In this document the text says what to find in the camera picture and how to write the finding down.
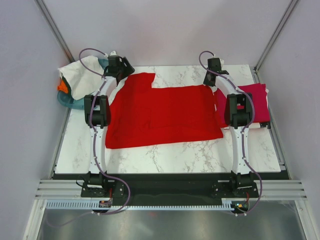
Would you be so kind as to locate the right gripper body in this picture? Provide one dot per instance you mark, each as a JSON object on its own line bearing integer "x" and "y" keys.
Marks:
{"x": 206, "y": 79}

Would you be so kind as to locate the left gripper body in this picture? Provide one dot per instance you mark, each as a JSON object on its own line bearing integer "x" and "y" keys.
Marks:
{"x": 124, "y": 71}

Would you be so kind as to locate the red t-shirt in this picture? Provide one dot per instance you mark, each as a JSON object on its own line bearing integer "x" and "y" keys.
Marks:
{"x": 220, "y": 104}
{"x": 143, "y": 116}

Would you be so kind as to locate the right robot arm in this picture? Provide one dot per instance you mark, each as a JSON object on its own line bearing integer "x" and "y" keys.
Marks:
{"x": 239, "y": 114}

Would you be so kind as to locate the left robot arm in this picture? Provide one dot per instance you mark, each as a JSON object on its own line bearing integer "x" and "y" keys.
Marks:
{"x": 97, "y": 183}

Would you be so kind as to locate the folded red t-shirt in stack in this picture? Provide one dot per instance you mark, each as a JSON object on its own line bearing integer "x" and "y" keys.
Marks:
{"x": 220, "y": 104}

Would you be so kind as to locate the white t-shirt in basket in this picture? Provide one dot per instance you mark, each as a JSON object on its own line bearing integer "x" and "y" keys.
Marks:
{"x": 82, "y": 81}

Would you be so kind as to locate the dark green garment in basket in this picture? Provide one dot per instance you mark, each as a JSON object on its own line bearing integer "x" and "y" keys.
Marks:
{"x": 67, "y": 85}

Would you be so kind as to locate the orange garment in basket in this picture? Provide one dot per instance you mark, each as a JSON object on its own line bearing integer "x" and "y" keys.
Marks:
{"x": 62, "y": 87}

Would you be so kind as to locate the teal plastic basket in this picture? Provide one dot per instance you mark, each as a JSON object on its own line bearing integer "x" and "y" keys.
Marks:
{"x": 93, "y": 64}

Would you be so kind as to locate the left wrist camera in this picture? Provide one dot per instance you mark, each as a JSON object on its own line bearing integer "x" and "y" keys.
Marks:
{"x": 114, "y": 60}

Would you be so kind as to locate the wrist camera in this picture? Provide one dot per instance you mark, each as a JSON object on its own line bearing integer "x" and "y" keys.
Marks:
{"x": 114, "y": 60}
{"x": 214, "y": 64}

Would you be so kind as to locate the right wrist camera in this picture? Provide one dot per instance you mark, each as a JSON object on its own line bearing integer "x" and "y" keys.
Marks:
{"x": 214, "y": 64}

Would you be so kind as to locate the left aluminium frame post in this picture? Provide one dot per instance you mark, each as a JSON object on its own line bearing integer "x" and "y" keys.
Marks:
{"x": 54, "y": 29}

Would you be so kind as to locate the aluminium frame post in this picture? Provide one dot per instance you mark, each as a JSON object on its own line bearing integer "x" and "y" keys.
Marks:
{"x": 54, "y": 29}
{"x": 276, "y": 33}

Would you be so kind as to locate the right aluminium frame post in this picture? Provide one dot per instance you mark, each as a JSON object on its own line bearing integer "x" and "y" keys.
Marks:
{"x": 276, "y": 33}

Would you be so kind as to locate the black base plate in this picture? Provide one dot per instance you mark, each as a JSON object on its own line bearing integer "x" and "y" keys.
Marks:
{"x": 178, "y": 188}

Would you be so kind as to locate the white slotted cable duct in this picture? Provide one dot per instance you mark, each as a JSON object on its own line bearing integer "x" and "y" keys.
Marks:
{"x": 89, "y": 204}

